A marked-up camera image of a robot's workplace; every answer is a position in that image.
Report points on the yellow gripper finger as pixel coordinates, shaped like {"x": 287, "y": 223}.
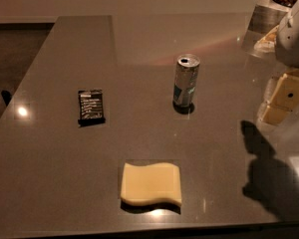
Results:
{"x": 281, "y": 97}

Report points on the black snack packet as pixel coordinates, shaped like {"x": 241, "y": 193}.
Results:
{"x": 91, "y": 107}

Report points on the metal container with coffee beans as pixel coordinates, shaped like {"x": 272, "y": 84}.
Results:
{"x": 267, "y": 15}

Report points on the silver redbull can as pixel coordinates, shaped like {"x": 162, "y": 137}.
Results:
{"x": 186, "y": 73}

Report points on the yellow sponge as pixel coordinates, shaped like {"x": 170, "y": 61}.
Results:
{"x": 151, "y": 184}

